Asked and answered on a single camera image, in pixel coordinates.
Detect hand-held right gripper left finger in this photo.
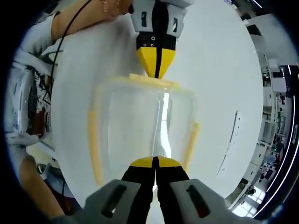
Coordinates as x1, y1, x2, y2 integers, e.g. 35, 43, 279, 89
51, 156, 156, 224

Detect yellow plastic latch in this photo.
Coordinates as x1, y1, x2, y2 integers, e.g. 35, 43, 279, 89
185, 122, 201, 169
86, 109, 103, 187
128, 73, 181, 89

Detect bright window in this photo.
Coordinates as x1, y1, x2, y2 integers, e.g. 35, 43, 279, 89
231, 193, 266, 219

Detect white chest-worn device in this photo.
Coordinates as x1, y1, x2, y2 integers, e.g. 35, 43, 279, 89
7, 62, 33, 140

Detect black cable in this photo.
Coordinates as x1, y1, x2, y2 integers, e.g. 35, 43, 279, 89
51, 0, 92, 79

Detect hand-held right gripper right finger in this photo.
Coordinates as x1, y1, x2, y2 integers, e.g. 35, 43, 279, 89
155, 155, 255, 224

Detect person's left hand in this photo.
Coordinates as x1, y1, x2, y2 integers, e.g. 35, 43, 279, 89
109, 0, 134, 16

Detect pale beaded bracelet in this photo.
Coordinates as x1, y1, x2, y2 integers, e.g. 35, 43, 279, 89
102, 0, 112, 15

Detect clear storage box lid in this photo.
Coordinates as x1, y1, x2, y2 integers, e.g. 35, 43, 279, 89
86, 73, 202, 187

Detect white perforated strip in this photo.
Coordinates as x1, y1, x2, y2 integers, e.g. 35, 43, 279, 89
216, 110, 244, 177

